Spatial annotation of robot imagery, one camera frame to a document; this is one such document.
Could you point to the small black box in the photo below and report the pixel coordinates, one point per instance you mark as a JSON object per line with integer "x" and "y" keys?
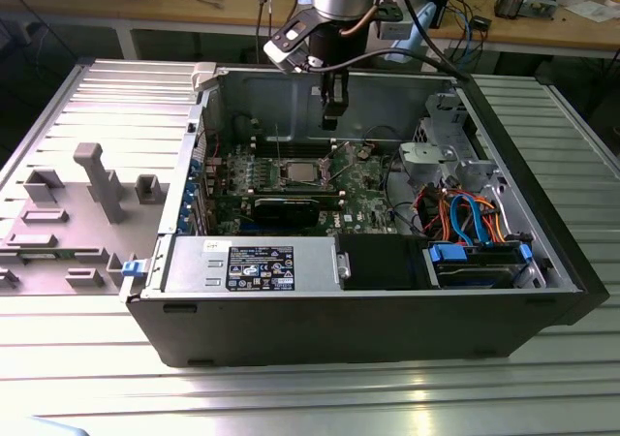
{"x": 482, "y": 22}

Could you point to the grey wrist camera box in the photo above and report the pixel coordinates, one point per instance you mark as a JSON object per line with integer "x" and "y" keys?
{"x": 394, "y": 29}

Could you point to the blue case latch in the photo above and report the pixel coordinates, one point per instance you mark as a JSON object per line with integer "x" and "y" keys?
{"x": 133, "y": 268}

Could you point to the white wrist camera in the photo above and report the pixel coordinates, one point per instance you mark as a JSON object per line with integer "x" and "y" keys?
{"x": 288, "y": 43}

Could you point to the white paper sheet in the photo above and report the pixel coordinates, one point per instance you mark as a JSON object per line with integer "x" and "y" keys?
{"x": 591, "y": 9}

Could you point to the hard disk in blue carrier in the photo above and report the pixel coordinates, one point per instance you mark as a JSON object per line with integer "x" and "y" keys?
{"x": 474, "y": 273}

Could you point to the copper coil device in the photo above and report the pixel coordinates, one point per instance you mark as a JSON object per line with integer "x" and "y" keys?
{"x": 508, "y": 2}

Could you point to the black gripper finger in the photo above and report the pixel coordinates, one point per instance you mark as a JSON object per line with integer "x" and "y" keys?
{"x": 326, "y": 87}
{"x": 340, "y": 92}

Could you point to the grey parts rack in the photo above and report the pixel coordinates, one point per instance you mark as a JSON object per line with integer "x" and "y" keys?
{"x": 126, "y": 232}

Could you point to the black RAM slot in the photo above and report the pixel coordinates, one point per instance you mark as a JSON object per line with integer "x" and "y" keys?
{"x": 266, "y": 150}
{"x": 266, "y": 141}
{"x": 266, "y": 154}
{"x": 266, "y": 146}

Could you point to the CPU socket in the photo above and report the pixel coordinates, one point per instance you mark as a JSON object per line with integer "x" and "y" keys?
{"x": 280, "y": 179}

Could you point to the grey electronic device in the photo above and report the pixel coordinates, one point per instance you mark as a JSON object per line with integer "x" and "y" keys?
{"x": 537, "y": 5}

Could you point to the green RAM stick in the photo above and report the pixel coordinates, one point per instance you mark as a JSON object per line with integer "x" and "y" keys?
{"x": 63, "y": 256}

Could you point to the pale grey case latch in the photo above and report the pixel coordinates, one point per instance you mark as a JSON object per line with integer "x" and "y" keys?
{"x": 203, "y": 75}

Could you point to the green motherboard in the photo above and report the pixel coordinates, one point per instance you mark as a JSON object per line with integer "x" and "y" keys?
{"x": 368, "y": 203}

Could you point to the silver drive cage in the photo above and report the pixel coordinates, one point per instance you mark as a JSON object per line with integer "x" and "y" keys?
{"x": 436, "y": 160}

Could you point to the black graphics card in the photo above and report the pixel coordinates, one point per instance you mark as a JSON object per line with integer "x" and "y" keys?
{"x": 286, "y": 210}

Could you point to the silver CPU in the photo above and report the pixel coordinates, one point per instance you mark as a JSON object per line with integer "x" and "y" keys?
{"x": 305, "y": 172}

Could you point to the wooden desk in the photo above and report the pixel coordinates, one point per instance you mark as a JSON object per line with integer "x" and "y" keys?
{"x": 218, "y": 5}

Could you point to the silver power supply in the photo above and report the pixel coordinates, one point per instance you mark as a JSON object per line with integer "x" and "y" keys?
{"x": 194, "y": 261}

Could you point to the black PC case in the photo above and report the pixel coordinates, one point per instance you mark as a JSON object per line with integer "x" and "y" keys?
{"x": 339, "y": 329}

